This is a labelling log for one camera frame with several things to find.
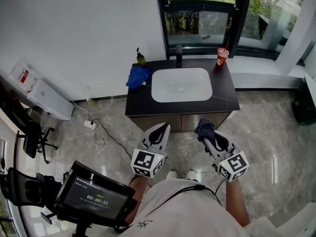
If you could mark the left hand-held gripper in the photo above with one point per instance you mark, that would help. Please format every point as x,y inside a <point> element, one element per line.
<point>146,163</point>

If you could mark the white sink basin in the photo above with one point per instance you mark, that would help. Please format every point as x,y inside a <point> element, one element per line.
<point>181,84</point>

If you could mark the dark grey cloth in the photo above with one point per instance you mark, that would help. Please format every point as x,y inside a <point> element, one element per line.
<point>205,130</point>

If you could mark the black faucet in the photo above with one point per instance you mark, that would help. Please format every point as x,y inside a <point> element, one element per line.
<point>179,55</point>

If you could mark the person's white shoe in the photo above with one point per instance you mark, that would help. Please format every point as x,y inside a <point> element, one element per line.
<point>171,174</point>
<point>190,174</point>

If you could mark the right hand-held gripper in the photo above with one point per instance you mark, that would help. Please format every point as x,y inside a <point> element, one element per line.
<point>233,165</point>

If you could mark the white box appliance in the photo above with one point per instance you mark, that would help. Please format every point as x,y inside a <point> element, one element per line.
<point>49,100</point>

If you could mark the white power strip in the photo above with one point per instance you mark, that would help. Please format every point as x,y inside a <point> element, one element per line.
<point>89,124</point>

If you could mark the person's right forearm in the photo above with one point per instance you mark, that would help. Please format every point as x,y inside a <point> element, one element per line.
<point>237,201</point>

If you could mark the person's white shirt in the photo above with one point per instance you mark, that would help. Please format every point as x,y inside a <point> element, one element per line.
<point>187,211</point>

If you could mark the black chest-mounted monitor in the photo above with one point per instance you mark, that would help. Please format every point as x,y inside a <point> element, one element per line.
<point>96,199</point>

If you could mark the red drink cup with straw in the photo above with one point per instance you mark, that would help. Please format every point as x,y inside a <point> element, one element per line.
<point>222,57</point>

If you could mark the green soap pump bottle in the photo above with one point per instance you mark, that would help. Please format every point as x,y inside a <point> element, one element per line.
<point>141,58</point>

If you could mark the dark framed window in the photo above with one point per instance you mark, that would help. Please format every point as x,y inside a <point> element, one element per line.
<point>239,21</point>
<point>3,181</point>

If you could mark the blue cloth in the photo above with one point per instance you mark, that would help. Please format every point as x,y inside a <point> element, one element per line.
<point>137,76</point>

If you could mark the dark wooden vanity cabinet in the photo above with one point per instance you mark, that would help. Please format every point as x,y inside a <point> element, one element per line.
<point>197,107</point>

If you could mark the black mesh office chair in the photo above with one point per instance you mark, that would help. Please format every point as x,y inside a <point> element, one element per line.
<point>24,186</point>

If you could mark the person's left forearm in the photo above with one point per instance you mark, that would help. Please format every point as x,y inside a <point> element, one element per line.
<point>138,199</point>

